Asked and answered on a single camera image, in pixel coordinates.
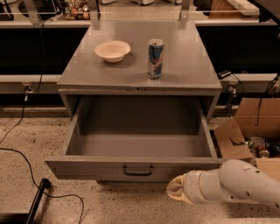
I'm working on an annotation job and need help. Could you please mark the grey top drawer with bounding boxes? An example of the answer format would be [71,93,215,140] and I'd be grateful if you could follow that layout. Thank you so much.
[45,95,223,182]

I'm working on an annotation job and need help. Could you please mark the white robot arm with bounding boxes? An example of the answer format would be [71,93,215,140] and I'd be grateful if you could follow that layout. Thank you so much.
[166,160,280,210]

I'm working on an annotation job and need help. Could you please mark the cans inside cardboard box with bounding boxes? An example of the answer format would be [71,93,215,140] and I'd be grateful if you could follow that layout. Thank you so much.
[247,136,280,158]

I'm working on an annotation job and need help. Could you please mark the cardboard box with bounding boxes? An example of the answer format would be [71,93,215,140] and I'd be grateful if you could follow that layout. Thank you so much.
[213,98,280,180]

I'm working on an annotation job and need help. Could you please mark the grey cabinet body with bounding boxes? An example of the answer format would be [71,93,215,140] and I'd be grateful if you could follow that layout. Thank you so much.
[57,21,221,117]

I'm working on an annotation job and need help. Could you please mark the small black device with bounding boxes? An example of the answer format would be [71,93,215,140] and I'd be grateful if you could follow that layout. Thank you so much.
[217,70,231,80]

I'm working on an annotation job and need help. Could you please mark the black metal floor bar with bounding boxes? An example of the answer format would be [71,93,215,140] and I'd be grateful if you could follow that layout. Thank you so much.
[25,178,50,224]

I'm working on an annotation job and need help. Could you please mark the blue energy drink can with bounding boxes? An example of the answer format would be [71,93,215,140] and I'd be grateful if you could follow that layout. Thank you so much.
[147,38,164,80]

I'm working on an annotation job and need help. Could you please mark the white paper bowl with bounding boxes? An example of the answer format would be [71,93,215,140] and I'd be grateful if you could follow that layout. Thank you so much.
[94,40,130,63]

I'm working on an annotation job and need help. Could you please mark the colourful items group on shelf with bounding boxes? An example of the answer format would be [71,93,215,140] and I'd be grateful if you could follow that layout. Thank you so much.
[64,0,90,20]

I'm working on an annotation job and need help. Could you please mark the black drawer handle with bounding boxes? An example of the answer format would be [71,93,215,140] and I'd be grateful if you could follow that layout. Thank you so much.
[122,165,153,177]

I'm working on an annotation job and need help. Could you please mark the black floor cable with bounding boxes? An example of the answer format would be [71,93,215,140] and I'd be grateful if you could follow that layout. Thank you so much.
[0,147,86,224]

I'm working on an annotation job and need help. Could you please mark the black hanging cable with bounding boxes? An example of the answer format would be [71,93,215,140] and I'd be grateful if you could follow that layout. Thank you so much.
[0,19,47,144]

